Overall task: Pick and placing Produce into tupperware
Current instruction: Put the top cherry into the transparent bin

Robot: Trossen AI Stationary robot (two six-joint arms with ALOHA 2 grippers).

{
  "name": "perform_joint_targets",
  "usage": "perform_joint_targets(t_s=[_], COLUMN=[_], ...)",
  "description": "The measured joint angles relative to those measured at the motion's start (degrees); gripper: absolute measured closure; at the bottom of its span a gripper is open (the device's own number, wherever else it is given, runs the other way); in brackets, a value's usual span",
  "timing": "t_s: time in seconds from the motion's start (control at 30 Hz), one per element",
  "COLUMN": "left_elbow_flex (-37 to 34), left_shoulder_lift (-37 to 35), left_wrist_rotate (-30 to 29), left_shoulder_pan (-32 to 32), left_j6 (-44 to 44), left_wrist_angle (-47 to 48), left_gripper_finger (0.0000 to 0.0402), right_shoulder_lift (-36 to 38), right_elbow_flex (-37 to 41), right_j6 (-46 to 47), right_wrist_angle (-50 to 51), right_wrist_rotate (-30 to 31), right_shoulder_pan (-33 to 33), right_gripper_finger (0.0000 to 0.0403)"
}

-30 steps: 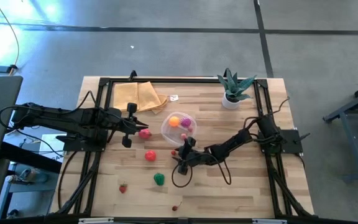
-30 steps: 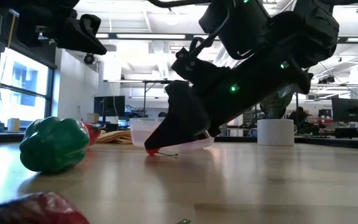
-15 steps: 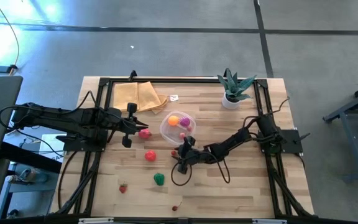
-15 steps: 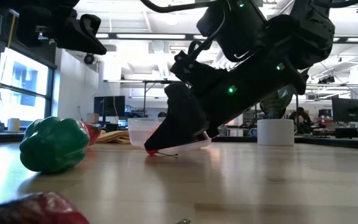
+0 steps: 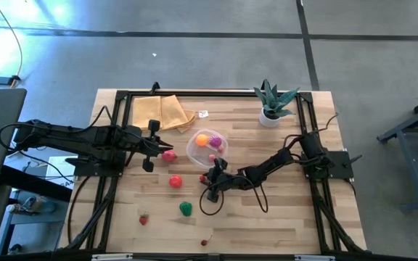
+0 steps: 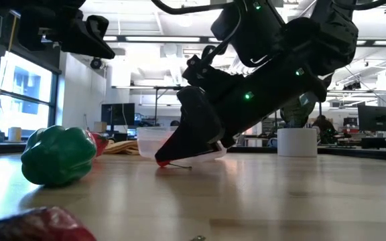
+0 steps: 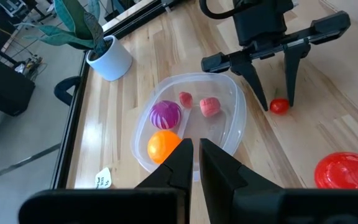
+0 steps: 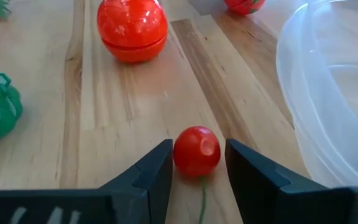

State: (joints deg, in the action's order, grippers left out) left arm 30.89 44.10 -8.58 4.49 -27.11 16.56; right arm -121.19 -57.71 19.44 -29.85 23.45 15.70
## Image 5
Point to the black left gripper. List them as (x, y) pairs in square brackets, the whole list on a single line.
[(151, 145)]

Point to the white metal bracket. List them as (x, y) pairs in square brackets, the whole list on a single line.
[(315, 257), (111, 257)]

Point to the purple toy cabbage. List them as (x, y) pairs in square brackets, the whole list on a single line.
[(215, 141)]

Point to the red toy tomato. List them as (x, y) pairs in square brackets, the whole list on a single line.
[(175, 181)]

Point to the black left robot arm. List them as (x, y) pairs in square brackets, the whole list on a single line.
[(85, 139)]

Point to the red split toy apple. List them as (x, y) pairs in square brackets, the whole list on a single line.
[(168, 156)]

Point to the green toy bell pepper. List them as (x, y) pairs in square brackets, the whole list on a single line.
[(185, 209)]

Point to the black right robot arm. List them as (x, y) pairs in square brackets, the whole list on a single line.
[(267, 166)]

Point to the black desk beam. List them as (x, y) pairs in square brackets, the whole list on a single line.
[(35, 183)]

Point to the red toy strawberry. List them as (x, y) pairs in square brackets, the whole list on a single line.
[(143, 219)]

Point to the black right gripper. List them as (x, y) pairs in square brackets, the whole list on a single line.
[(223, 181)]

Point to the orange toy fruit ball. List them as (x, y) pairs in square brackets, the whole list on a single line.
[(201, 140)]

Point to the blue-grey shelf cart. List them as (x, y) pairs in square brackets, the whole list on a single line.
[(31, 217)]

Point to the dark red toy cherry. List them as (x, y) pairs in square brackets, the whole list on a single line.
[(204, 243)]

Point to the black aluminium table frame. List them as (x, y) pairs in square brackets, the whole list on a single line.
[(212, 93)]

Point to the small pink toy berry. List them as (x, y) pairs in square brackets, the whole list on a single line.
[(220, 149)]

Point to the bright red toy cherry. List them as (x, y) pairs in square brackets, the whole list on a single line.
[(202, 178)]

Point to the clear plastic tupperware container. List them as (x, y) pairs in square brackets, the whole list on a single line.
[(196, 154)]

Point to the white handwritten paper note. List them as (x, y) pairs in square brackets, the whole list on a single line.
[(203, 114)]

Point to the green plant in white pot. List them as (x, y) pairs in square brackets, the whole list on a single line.
[(269, 117)]

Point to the white cardboard box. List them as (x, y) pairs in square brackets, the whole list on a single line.
[(58, 166)]

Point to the yellow folded cloth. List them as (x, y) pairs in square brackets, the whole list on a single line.
[(158, 114)]

